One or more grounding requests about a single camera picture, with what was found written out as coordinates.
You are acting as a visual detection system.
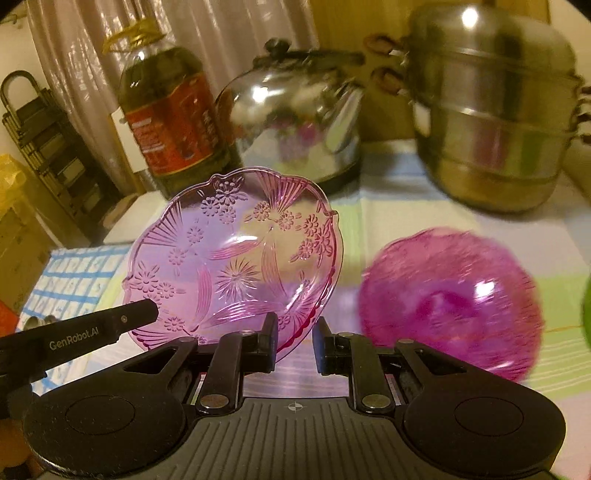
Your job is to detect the red object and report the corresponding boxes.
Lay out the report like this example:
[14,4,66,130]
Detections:
[0,300,19,337]

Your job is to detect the stainless steel steamer pot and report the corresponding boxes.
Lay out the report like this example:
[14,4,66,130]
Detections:
[365,2,591,213]

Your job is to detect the pink glass flower-pattern plate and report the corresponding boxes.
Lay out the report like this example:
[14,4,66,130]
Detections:
[122,167,345,365]

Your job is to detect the blue checkered cloth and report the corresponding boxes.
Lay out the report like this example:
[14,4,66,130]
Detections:
[16,244,134,370]

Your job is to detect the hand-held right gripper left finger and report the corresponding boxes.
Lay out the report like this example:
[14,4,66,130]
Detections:
[122,313,279,414]

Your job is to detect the green plastic bowl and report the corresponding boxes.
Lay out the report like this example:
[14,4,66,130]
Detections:
[581,272,591,347]

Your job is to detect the cooking oil bottle red label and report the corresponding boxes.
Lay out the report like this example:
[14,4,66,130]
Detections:
[102,23,243,199]

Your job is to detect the cardboard box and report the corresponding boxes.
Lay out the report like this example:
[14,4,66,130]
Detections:
[0,194,61,315]

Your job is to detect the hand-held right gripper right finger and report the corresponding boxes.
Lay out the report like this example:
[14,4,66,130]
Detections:
[313,318,467,414]

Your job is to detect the stainless steel kettle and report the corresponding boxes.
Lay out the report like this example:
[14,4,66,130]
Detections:
[215,39,368,185]

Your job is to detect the yellow plastic bag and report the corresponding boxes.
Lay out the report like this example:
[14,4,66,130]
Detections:
[0,154,28,217]

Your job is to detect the translucent plastic curtain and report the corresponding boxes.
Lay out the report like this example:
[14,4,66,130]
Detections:
[28,0,319,195]

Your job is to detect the magenta glass bowl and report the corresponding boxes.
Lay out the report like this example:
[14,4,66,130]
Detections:
[358,227,546,384]

